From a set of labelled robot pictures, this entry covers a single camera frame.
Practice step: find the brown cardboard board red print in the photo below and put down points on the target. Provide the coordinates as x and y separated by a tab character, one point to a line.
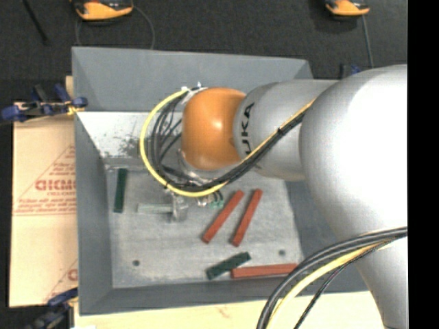
41	218

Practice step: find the grey metal bin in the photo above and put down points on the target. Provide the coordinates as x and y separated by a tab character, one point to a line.
154	245

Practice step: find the dark green flat block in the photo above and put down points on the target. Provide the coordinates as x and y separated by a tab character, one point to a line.
228	265
120	190

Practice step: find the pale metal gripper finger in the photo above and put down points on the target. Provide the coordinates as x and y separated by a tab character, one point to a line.
154	205
154	210

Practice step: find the red-brown flat block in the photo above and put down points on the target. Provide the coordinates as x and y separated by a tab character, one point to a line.
223	217
264	271
247	218

